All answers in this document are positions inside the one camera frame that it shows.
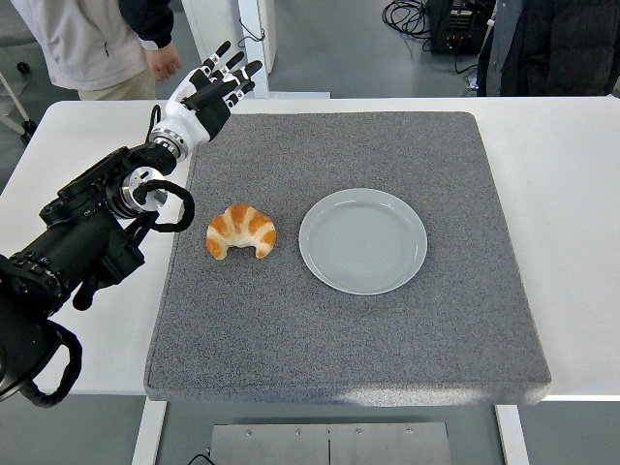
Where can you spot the white table leg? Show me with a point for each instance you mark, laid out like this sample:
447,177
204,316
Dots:
147,436
512,436

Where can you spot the white cabinet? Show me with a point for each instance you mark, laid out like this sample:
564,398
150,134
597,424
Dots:
257,60

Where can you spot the person's hand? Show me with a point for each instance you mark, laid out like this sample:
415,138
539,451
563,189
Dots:
164,60

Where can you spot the grey round plate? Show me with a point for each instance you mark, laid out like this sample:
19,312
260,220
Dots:
363,242

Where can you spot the grey metal plate with screws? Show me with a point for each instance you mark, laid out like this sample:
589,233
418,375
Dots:
329,445

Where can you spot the black electronics box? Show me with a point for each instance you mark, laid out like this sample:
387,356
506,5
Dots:
460,29

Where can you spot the golden croissant bread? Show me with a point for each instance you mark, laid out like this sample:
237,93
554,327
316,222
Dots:
242,225

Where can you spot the grey speckled mat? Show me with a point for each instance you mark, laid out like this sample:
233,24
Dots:
339,339

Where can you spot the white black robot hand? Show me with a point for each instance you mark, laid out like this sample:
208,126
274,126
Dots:
186,121

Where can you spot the person in dark coat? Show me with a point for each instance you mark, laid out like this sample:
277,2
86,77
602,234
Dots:
557,48

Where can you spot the grey chair with white legs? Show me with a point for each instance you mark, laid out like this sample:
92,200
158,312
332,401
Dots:
19,123

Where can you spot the white stand post with base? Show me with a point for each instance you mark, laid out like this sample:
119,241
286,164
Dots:
259,82

